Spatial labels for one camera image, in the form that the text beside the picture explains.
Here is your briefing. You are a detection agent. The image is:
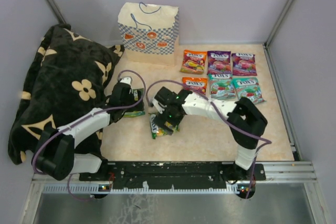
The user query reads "green Fox's candy packet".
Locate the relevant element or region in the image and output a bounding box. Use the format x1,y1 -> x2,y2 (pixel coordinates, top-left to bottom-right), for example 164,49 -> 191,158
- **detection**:
124,88 -> 145,118
149,113 -> 180,139

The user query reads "orange Fox's candy packet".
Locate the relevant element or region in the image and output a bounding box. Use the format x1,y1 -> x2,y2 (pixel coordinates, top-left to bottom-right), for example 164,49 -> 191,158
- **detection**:
180,50 -> 207,74
182,77 -> 208,95

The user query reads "teal Fox's candy packet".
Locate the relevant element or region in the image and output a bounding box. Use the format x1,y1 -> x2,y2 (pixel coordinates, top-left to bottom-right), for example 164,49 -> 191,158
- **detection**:
232,77 -> 266,104
208,73 -> 236,100

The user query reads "pink Fox's candy packet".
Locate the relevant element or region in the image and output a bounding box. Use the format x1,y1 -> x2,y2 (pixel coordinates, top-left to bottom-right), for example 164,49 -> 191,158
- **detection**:
207,51 -> 232,74

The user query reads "blue checkered paper bag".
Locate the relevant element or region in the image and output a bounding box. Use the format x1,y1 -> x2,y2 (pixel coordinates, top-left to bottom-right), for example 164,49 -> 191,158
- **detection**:
118,2 -> 179,66

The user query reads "purple Fox's candy packet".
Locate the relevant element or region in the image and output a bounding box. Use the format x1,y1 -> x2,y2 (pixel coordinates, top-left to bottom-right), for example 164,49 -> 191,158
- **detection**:
231,53 -> 257,76

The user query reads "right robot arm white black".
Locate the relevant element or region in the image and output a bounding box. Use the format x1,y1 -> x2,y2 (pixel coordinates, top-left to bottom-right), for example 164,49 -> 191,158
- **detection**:
152,87 -> 268,180

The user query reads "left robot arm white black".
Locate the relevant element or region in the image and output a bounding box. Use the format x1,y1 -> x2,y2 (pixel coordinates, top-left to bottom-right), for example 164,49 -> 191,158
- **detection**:
32,77 -> 138,180

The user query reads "black floral plush blanket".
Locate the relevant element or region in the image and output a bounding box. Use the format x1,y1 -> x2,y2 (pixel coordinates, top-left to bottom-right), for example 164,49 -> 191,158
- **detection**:
8,24 -> 124,165

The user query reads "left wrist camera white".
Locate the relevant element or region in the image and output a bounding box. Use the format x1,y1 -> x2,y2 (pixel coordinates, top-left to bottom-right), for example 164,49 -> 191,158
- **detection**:
118,76 -> 133,86

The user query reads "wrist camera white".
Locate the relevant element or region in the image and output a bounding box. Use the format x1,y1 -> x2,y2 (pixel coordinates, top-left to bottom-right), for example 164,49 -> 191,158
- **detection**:
118,76 -> 133,86
149,99 -> 162,110

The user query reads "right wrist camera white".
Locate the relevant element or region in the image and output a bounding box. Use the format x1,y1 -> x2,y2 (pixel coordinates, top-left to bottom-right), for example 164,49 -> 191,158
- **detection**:
149,99 -> 162,110

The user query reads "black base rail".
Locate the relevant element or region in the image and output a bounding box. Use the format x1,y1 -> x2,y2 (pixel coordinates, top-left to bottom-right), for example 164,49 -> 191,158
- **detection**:
79,161 -> 266,189

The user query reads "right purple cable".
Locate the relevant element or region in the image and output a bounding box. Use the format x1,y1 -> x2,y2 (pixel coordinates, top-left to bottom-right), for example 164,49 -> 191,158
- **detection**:
145,80 -> 272,200

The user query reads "purple cable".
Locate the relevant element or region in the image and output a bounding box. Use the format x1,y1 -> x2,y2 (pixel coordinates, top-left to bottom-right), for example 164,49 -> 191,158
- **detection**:
145,80 -> 272,200
31,69 -> 146,202

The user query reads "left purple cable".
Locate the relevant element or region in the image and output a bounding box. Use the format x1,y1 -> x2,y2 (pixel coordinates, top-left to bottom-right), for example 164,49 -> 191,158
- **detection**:
31,69 -> 146,202

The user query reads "right aluminium frame post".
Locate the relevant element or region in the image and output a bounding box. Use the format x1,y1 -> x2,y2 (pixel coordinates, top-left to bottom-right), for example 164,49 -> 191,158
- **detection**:
264,0 -> 310,48

